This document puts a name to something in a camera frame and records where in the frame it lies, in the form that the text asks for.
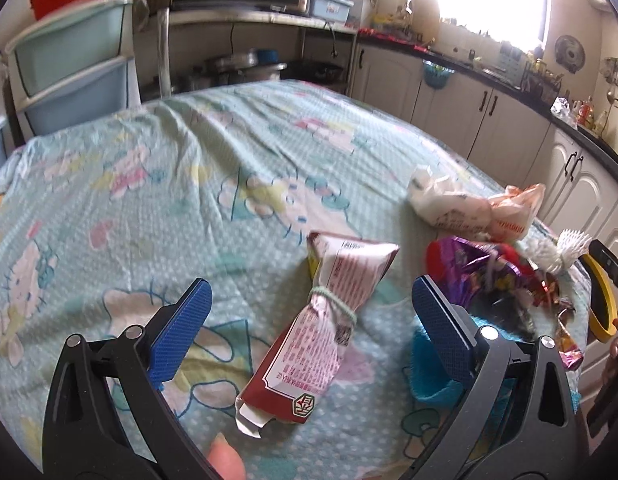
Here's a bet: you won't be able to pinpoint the teal countertop organizer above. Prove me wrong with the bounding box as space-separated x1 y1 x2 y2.
499 42 532 68

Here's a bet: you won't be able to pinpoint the steel steamer tray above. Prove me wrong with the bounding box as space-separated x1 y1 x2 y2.
216 49 262 68

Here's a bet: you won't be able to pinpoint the clear plastic bag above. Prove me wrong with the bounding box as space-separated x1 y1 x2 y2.
551 97 577 121

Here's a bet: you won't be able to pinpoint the beige cutting board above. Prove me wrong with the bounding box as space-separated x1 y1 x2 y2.
401 0 442 36

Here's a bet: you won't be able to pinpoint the black kitchen countertop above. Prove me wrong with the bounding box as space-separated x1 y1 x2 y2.
356 30 618 191

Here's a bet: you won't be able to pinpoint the black wok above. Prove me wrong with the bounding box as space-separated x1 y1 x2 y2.
289 60 344 81

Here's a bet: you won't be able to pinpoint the red white snack packet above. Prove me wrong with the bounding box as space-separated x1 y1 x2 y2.
235 231 400 436

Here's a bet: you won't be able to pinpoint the small wall fan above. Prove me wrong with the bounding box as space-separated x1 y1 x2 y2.
555 35 586 72

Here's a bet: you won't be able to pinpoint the blue plastic dish box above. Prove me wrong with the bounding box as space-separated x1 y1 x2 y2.
309 0 354 18

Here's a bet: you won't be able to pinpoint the white knotted plastic bag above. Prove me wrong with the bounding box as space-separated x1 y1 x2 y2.
408 165 547 243

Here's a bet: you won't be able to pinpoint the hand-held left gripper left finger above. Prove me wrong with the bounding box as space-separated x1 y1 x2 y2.
41 277 217 480

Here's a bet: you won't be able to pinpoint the purple foil wrapper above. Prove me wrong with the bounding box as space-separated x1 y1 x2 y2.
439 236 540 311

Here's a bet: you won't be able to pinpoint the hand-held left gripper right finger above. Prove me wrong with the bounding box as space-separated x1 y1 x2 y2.
404 274 590 480

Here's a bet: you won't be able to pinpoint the green rubber band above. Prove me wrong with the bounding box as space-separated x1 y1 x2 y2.
309 285 360 326

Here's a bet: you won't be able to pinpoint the blue hanging basket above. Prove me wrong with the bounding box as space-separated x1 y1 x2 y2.
422 60 457 87

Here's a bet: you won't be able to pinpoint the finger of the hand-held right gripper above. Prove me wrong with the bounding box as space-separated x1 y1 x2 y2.
586 367 618 438
589 239 618 288

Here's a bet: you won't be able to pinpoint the cooking oil bottles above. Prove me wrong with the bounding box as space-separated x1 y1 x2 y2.
574 97 610 133

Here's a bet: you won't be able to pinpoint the red cloth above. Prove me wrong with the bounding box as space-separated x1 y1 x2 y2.
356 27 424 43

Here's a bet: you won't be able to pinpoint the blue plastic drawer cabinet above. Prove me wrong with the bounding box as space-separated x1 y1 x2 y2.
4 0 150 136

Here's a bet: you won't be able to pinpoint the yellow trash bin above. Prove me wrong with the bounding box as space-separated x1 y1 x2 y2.
579 252 618 338

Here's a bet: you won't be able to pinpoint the large steel pot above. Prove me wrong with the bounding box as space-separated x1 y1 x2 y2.
209 62 288 87

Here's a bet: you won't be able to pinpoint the black power cable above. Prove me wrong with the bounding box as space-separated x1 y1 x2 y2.
325 20 340 60

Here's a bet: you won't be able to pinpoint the black dish rack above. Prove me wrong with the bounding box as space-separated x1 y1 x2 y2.
521 60 564 101

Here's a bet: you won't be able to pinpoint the teal fabric piece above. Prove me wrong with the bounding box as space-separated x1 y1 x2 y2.
408 322 464 408

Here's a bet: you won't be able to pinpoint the white kitchen cabinets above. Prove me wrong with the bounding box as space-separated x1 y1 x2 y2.
349 42 618 281

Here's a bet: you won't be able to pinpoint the hanging kitchen utensils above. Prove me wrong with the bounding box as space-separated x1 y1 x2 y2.
601 57 618 101

